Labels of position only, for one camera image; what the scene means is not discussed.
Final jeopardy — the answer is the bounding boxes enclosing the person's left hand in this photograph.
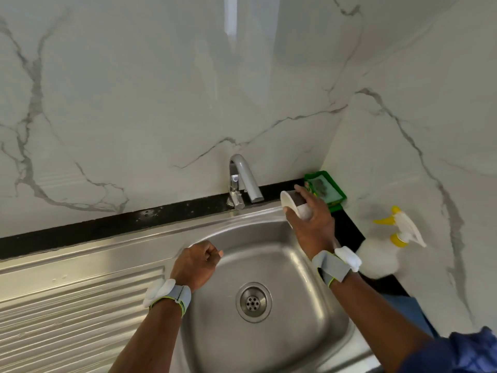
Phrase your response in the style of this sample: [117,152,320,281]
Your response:
[171,240,225,292]

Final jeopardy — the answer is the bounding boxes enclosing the person's right hand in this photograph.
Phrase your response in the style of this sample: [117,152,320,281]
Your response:
[285,184,339,261]

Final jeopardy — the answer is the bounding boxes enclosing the white bowl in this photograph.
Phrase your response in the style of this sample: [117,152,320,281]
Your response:
[280,189,314,222]

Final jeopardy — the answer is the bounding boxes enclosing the white yellow spray bottle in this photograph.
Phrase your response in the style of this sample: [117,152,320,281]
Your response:
[356,205,428,280]

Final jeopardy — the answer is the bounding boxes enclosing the chrome faucet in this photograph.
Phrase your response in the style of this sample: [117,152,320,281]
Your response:
[226,154,265,210]

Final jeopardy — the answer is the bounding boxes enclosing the stainless steel sink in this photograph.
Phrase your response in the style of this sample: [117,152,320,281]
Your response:
[0,199,382,373]

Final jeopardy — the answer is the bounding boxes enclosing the person's right forearm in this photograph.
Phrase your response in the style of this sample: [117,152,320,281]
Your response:
[330,274,432,370]

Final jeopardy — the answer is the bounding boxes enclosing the person's left forearm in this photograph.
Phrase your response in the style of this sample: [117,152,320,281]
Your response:
[109,303,186,373]

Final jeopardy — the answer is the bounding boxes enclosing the green soap tray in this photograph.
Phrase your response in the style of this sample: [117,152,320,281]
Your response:
[303,170,348,213]

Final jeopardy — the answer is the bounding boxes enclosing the white left wrist tracker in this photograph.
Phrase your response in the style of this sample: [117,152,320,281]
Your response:
[142,277,193,317]

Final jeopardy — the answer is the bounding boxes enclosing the metal drain strainer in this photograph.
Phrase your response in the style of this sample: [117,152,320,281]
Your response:
[235,281,273,323]

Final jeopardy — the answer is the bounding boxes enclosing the blue cloth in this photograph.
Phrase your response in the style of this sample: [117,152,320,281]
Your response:
[381,293,436,339]

